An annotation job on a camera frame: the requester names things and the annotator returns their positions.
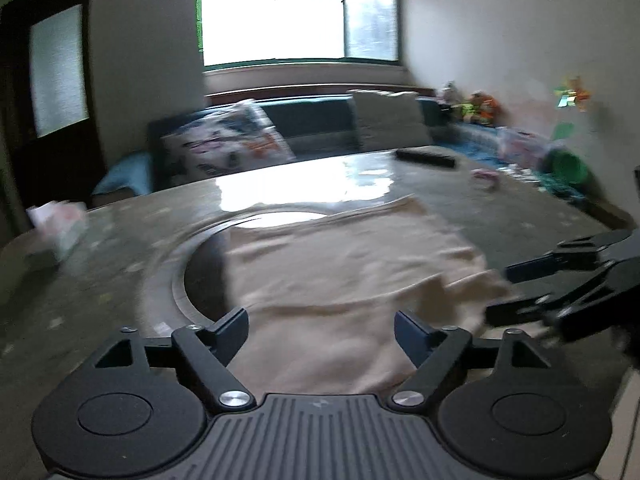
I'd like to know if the round table turntable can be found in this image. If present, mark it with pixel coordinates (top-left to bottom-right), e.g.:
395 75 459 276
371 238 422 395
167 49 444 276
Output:
142 202 352 342

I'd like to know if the black remote control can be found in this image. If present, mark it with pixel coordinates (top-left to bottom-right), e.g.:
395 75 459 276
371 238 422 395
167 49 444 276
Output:
394 146 457 170

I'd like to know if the colourful pinwheel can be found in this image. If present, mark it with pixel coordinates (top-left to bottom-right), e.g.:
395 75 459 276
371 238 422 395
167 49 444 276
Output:
555 77 594 112

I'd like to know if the grey stuffed toy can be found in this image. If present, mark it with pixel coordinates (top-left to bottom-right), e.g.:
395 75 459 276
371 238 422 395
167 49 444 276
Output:
438 80 463 111

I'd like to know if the dark wooden door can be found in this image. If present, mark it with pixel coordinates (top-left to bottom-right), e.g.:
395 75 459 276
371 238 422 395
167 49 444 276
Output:
0 0 109 213

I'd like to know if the white tissue packet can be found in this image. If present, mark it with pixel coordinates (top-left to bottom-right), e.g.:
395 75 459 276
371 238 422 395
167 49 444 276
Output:
25 201 89 266

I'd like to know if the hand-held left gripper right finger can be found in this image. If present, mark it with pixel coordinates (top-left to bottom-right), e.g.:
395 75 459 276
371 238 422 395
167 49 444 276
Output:
390 310 552 409

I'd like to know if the green framed window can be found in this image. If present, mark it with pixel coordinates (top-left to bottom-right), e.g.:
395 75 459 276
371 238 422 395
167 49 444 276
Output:
194 0 402 69

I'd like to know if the beige cloth garment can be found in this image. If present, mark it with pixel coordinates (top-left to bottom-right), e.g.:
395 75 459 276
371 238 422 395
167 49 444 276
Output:
219 197 517 397

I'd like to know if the teal sofa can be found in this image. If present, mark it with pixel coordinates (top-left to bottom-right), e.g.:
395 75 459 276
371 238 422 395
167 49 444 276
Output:
91 91 502 197

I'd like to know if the printed white pillow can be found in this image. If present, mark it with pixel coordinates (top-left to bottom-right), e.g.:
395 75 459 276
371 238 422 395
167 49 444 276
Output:
160 99 299 181

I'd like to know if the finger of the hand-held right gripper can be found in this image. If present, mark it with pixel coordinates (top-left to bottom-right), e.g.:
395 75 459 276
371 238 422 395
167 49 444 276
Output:
484 265 627 329
504 230 634 284

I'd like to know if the printed plastic bag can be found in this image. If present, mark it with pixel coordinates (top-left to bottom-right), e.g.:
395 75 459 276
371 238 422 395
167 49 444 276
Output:
495 127 552 167

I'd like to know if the grey striped cushion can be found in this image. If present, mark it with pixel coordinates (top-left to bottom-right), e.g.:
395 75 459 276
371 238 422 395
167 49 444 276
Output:
347 88 434 154

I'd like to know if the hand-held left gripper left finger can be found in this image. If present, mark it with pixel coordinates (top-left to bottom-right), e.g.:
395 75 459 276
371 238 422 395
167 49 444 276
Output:
95 308 256 414

